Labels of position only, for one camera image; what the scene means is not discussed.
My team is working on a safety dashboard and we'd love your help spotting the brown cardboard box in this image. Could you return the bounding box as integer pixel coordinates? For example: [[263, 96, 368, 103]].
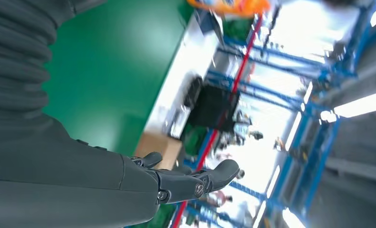
[[133, 131, 183, 171]]

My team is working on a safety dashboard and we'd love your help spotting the black handheld controller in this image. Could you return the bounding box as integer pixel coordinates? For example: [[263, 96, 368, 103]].
[[183, 75, 204, 109]]

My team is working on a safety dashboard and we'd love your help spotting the black mesh office chair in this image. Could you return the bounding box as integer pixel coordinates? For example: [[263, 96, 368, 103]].
[[187, 85, 241, 133]]

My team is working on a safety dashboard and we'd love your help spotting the white humanoid robot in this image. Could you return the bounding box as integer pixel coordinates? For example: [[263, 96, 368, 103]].
[[231, 110, 265, 147]]

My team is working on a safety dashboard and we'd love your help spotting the dark tablet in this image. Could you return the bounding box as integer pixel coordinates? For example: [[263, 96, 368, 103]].
[[194, 9, 224, 45]]

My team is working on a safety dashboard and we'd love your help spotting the blue metal shelving rack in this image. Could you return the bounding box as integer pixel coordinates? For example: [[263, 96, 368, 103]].
[[169, 0, 376, 228]]

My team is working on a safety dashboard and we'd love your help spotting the red barrier rail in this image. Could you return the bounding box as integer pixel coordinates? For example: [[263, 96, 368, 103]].
[[170, 12, 266, 228]]

